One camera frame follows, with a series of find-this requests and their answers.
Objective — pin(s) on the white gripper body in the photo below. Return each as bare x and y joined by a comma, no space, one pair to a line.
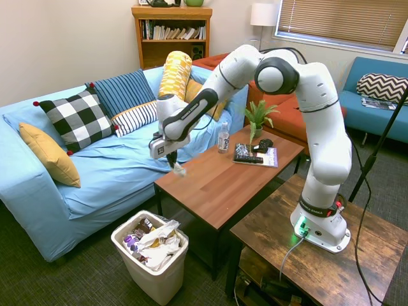
159,150

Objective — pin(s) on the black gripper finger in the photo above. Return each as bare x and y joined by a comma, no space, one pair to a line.
175,158
170,160

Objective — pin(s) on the white tissue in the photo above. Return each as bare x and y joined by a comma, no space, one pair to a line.
180,170

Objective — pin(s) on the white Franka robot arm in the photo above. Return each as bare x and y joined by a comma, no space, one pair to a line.
325,143

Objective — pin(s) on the crumpled white paper trash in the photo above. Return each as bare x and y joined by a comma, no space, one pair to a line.
159,252

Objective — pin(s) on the white plastic trash bin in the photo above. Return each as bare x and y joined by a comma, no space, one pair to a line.
153,287

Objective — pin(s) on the white navy striped pillow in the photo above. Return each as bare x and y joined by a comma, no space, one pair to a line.
134,118

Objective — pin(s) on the light blue covered sofa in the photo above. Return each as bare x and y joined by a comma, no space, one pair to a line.
111,165

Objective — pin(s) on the clear plastic drink bottle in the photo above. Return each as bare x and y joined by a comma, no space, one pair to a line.
223,141

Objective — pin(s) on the mustard yellow pillow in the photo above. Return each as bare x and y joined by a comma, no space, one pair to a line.
48,153
192,90

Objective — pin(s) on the brown candy wrapper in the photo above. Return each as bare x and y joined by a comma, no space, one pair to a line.
145,224

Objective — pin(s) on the blue striped pillow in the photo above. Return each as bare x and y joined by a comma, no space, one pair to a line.
124,89

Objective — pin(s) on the black TV remote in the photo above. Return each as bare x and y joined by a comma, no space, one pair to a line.
252,160

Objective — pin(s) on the yellow white patterned bolster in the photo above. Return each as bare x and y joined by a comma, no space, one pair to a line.
173,73

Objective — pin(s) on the green fern in pot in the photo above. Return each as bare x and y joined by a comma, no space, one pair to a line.
257,130

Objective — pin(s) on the black white checkered pillow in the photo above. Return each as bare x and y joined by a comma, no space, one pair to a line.
76,118

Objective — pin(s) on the black game controller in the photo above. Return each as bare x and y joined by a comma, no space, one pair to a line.
263,145

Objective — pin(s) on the purple snack wrapper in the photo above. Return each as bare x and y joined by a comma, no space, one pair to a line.
130,242

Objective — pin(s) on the Washington magazine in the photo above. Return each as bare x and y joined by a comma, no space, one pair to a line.
271,157

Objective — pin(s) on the small black speaker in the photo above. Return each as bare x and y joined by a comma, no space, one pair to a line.
197,52

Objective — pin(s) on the orange sofa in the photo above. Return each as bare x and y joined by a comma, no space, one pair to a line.
287,127

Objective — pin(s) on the row of books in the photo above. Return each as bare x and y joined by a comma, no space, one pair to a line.
178,32

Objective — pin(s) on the wooden bookshelf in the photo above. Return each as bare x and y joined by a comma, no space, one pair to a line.
172,12

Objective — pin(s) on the black white shelf ornament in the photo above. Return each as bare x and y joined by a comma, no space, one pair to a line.
162,2

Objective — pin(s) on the green bowl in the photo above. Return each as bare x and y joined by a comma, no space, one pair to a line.
193,2

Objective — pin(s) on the white shade floor lamp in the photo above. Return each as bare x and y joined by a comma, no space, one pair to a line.
264,14

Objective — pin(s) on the rustic dark wood table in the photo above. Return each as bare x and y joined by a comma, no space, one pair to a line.
318,274

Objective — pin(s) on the teal sofa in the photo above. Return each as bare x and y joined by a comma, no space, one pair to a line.
366,119

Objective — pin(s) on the grey magazine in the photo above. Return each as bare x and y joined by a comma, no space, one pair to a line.
376,103

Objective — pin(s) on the brown window blinds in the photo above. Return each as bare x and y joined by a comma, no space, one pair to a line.
334,19

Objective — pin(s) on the black white chevron pillow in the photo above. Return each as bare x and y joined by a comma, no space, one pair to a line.
379,86

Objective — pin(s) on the wooden coffee table black frame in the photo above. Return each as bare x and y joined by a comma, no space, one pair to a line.
223,188

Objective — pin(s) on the black camera stand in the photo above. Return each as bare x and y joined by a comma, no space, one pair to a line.
371,159

